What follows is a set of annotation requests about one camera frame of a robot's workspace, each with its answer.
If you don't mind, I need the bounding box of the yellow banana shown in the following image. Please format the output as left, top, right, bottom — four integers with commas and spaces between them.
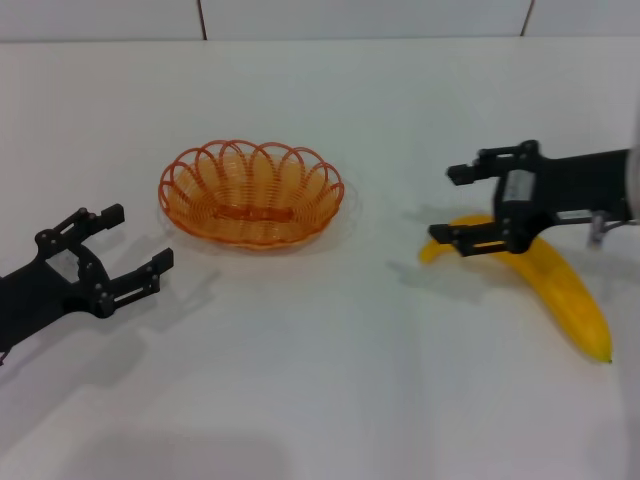
418, 214, 614, 365

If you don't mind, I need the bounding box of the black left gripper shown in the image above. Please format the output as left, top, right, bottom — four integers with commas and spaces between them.
0, 202, 175, 352

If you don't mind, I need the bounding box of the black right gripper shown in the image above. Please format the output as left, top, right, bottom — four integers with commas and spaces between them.
428, 139, 633, 259

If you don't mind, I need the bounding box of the orange wire basket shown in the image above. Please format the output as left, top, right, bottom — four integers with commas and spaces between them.
158, 139, 347, 251

